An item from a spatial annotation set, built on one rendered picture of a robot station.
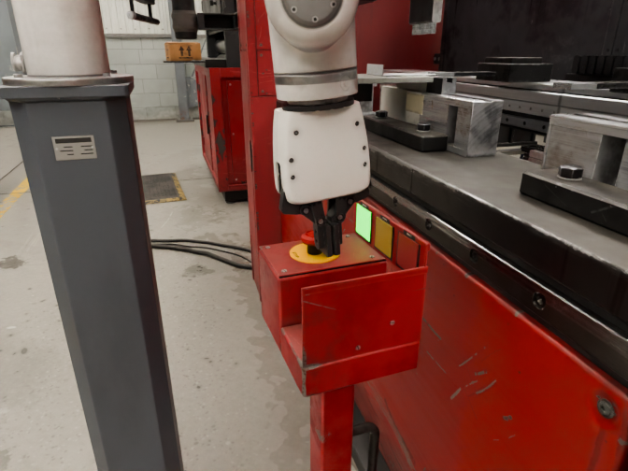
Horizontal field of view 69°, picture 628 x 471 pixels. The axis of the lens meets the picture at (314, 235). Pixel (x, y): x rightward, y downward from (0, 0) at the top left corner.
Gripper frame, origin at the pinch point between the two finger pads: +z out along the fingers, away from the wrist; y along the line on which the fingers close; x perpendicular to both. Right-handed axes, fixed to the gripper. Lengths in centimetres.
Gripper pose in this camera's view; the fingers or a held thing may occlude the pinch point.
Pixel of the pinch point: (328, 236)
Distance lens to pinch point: 53.5
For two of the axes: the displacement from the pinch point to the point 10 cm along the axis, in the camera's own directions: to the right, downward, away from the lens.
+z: 0.8, 9.1, 4.0
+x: 3.5, 3.5, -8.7
